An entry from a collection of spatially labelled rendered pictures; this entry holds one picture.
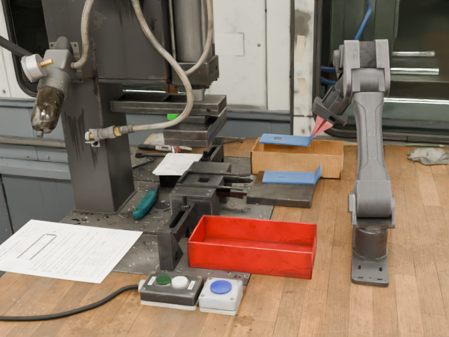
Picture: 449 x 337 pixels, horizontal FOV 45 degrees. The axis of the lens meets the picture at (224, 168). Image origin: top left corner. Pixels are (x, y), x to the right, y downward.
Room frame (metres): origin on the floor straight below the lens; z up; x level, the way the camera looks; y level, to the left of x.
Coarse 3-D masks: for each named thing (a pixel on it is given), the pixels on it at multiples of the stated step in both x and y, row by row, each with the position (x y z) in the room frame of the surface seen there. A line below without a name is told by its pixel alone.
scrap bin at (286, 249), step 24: (216, 216) 1.05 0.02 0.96; (192, 240) 0.97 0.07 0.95; (216, 240) 1.04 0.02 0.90; (240, 240) 1.04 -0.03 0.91; (264, 240) 1.03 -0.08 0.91; (288, 240) 1.01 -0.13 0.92; (312, 240) 1.00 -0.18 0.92; (192, 264) 0.95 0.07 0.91; (216, 264) 0.93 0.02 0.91; (240, 264) 0.92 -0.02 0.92; (264, 264) 0.91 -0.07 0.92; (288, 264) 0.90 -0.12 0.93; (312, 264) 0.90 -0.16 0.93
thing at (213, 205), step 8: (224, 184) 1.23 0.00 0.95; (176, 200) 1.12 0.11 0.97; (192, 200) 1.11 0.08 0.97; (200, 200) 1.11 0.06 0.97; (216, 200) 1.14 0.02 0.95; (224, 200) 1.23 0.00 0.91; (200, 208) 1.11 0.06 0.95; (208, 208) 1.10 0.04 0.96; (216, 208) 1.14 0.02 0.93; (200, 216) 1.11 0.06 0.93; (192, 224) 1.11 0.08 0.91
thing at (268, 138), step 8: (264, 136) 1.47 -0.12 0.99; (272, 136) 1.47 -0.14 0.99; (280, 136) 1.47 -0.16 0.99; (288, 136) 1.46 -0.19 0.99; (296, 136) 1.46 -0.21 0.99; (304, 136) 1.46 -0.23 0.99; (312, 136) 1.40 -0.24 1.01; (288, 144) 1.41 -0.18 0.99; (296, 144) 1.40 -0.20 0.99; (304, 144) 1.40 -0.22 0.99
